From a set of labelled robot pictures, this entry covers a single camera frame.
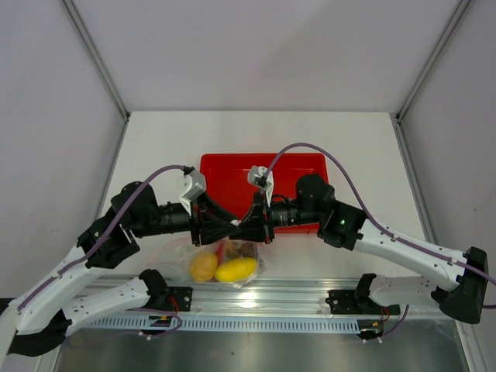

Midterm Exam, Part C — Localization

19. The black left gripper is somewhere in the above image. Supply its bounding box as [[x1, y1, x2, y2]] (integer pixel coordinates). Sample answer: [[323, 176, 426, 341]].
[[133, 191, 243, 246]]

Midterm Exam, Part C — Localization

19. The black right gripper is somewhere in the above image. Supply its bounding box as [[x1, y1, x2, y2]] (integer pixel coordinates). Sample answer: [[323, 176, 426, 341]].
[[229, 188, 322, 245]]

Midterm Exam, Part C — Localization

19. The red chili pepper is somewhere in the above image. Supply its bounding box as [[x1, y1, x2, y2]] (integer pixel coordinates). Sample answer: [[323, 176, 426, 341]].
[[215, 240, 225, 264]]

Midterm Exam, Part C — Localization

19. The purple sweet potato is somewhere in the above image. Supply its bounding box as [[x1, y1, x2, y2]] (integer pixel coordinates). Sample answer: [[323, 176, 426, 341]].
[[224, 240, 258, 260]]

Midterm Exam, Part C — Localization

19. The yellow lemon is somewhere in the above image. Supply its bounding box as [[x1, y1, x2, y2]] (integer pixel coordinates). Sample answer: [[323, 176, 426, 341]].
[[214, 257, 258, 283], [189, 252, 218, 283]]

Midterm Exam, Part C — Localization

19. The clear pink-dotted zip bag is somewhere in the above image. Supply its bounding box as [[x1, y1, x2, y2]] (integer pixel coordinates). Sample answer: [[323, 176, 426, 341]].
[[146, 238, 273, 288]]

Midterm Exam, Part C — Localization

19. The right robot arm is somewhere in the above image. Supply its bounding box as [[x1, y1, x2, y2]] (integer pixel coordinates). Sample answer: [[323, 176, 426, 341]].
[[236, 174, 489, 324]]

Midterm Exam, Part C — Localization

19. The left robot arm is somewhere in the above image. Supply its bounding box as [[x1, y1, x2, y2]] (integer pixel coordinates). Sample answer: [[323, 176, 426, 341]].
[[1, 182, 238, 357]]

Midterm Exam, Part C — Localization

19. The red plastic tray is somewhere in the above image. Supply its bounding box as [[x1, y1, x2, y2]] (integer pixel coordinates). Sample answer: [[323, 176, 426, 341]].
[[200, 153, 328, 219]]

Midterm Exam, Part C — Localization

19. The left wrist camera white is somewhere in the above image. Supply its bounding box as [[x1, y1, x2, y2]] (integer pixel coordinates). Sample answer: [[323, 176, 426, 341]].
[[178, 167, 207, 216]]

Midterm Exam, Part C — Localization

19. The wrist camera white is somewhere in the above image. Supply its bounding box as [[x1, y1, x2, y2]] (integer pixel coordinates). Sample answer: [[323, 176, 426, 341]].
[[247, 166, 274, 205], [178, 167, 207, 216]]

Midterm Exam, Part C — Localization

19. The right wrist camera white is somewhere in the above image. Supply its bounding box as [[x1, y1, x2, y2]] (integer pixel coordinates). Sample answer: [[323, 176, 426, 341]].
[[247, 166, 274, 205]]

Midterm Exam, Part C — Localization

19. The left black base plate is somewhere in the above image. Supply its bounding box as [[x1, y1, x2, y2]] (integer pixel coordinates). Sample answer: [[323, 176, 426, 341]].
[[165, 287, 194, 312]]

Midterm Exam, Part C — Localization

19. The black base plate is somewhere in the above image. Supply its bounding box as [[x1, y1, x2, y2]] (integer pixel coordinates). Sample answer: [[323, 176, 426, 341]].
[[325, 289, 401, 315], [165, 287, 194, 312]]

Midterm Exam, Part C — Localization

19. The aluminium mounting rail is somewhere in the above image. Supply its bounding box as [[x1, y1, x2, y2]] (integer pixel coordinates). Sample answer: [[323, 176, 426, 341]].
[[77, 275, 452, 320]]

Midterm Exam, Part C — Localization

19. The white slotted cable duct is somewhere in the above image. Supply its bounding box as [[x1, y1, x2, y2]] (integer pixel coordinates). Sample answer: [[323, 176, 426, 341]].
[[88, 315, 360, 334]]

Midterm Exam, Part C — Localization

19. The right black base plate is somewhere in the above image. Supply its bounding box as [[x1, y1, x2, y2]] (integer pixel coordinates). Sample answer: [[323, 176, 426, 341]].
[[325, 289, 401, 315]]

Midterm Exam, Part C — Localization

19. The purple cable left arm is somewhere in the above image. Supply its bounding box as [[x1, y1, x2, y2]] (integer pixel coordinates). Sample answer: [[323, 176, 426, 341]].
[[15, 164, 189, 315]]

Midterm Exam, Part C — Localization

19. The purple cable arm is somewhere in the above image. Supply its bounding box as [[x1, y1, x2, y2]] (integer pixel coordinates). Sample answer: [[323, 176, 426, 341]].
[[263, 142, 496, 342], [15, 164, 189, 315]]

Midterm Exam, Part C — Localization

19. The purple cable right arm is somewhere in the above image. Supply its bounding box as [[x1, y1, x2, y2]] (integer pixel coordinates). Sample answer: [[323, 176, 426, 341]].
[[263, 142, 496, 342]]

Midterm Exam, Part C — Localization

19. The right side aluminium rail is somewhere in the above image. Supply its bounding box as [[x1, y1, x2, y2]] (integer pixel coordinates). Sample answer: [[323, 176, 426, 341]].
[[389, 113, 456, 248]]

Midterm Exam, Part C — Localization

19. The left aluminium frame post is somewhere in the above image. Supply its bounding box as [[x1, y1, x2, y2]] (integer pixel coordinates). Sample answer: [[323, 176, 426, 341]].
[[59, 0, 130, 122]]

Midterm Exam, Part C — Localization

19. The aluminium frame post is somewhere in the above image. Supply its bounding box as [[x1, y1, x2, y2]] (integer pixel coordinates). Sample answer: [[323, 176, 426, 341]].
[[59, 0, 130, 122], [395, 0, 475, 125]]

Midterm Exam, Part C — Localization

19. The right aluminium frame post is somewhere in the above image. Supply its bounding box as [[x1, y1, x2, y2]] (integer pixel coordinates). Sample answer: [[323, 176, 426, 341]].
[[395, 0, 475, 125]]

